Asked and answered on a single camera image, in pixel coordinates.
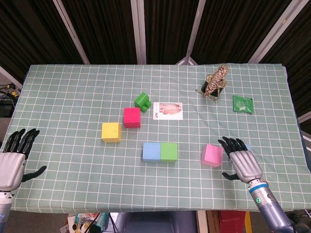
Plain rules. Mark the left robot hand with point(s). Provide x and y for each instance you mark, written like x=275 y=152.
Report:
x=9 y=170

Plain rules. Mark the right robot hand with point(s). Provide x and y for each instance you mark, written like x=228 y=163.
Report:
x=245 y=165

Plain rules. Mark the pink cube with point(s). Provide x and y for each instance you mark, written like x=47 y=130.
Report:
x=211 y=155

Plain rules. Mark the green cube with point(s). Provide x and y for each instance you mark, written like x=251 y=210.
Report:
x=169 y=151

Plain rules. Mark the blue cube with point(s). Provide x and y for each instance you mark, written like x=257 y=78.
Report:
x=248 y=147
x=151 y=151

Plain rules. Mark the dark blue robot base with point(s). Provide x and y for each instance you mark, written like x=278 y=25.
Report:
x=155 y=223

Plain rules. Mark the yellow panel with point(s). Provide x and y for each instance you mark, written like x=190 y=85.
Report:
x=247 y=222

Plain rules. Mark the red box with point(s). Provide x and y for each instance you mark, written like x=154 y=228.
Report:
x=230 y=221

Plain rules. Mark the black electronics box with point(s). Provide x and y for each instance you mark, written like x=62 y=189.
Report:
x=5 y=110

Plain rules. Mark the green foil packet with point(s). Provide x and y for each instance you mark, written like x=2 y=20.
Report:
x=243 y=104

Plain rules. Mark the white table leg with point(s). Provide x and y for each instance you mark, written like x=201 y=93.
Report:
x=201 y=222

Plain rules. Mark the dark green gift box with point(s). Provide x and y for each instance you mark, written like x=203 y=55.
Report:
x=217 y=92

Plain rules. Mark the white picture card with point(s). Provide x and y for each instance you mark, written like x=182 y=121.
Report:
x=167 y=111

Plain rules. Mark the green checkered tablecloth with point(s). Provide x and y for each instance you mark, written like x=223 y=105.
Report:
x=73 y=97

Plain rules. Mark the teal snack packet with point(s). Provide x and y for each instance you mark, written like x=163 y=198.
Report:
x=102 y=218

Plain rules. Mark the yellow cube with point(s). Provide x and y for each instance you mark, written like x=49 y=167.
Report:
x=110 y=132

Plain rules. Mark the red cube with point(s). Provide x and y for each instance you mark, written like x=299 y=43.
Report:
x=132 y=117

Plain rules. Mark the green plastic toy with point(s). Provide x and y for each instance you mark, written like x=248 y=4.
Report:
x=141 y=99

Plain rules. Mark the dark brown curtain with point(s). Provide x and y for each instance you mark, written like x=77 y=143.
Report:
x=109 y=29

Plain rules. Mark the grey post foot bracket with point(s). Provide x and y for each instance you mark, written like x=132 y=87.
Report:
x=185 y=60

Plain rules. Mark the white double frame post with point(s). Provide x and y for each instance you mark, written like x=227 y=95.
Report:
x=139 y=31

